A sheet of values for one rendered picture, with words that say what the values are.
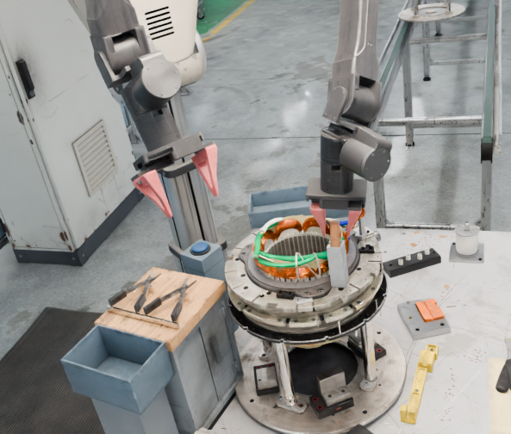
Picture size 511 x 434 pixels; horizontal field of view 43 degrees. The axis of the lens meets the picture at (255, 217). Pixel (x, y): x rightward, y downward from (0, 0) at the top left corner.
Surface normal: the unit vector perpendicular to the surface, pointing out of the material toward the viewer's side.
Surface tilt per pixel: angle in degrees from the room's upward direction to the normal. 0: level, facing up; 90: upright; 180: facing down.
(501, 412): 0
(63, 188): 90
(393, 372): 0
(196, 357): 90
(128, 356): 90
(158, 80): 61
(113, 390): 90
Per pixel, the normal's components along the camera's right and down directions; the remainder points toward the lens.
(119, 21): 0.55, 0.27
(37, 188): -0.33, 0.52
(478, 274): -0.16, -0.85
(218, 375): 0.86, 0.12
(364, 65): 0.62, 0.00
